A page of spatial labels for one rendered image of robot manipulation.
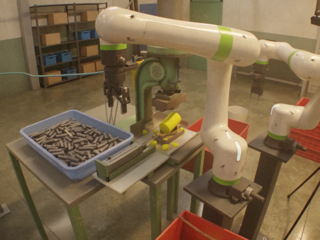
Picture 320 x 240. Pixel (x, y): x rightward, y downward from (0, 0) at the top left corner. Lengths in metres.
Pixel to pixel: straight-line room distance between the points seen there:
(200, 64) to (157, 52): 6.21
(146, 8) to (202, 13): 1.77
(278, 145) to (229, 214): 0.63
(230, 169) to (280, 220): 1.46
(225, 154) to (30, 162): 0.95
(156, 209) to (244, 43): 0.81
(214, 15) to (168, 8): 5.89
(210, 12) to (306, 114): 5.82
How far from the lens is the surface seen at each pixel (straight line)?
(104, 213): 2.26
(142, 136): 1.29
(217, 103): 1.01
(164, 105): 1.11
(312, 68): 1.09
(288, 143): 1.45
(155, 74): 1.14
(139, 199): 2.35
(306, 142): 3.30
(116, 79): 0.84
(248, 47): 0.80
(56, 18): 6.21
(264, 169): 1.56
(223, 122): 1.05
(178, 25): 0.72
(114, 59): 0.82
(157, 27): 0.69
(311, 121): 1.43
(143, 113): 1.29
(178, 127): 1.30
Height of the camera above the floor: 1.62
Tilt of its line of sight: 25 degrees down
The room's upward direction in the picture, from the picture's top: straight up
